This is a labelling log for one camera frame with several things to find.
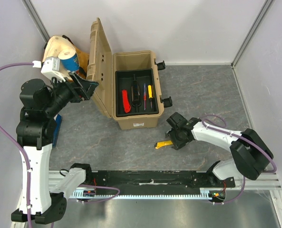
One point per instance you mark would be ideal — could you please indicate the yellow handled screwdriver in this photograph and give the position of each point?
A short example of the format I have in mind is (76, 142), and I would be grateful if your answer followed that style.
(150, 95)

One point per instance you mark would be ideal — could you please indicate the grey slotted cable duct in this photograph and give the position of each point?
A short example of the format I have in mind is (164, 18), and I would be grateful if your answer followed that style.
(146, 192)

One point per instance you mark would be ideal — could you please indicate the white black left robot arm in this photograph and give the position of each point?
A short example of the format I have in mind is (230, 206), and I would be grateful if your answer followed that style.
(35, 133)

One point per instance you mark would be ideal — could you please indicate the red box cutter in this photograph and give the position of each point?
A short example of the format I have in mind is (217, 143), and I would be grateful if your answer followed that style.
(126, 103)

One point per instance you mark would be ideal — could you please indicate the tan plastic tool box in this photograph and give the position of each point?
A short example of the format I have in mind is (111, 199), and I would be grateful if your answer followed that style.
(102, 68)

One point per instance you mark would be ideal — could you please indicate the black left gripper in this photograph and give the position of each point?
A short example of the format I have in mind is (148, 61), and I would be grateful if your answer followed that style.
(83, 93)

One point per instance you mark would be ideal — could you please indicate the yellow box cutter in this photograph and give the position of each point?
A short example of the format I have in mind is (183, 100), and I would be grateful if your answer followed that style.
(159, 145)

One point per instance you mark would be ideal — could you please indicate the tan leather tool bag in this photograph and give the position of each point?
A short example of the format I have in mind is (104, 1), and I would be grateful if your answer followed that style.
(58, 43)

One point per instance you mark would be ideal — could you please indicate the blue packaged tool card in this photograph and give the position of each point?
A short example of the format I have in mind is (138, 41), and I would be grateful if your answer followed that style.
(58, 119)

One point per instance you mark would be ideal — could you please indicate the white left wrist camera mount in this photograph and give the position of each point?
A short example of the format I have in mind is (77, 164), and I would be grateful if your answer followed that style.
(50, 68)

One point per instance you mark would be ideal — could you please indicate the blue paper towel roll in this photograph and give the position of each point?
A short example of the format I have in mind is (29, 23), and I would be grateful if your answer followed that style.
(69, 59)

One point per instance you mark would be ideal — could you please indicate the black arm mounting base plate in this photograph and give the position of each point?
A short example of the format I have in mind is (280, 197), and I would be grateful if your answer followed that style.
(191, 179)

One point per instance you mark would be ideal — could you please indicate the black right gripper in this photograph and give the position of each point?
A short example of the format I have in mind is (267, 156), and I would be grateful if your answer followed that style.
(175, 141)

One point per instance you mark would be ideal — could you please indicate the blue red handled screwdriver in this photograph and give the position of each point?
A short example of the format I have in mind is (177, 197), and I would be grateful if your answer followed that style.
(145, 95)

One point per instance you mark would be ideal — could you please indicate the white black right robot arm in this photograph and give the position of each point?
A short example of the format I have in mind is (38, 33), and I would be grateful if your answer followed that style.
(250, 155)

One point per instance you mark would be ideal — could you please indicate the black tool box tray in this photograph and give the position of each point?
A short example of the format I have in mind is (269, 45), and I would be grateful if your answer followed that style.
(133, 81)

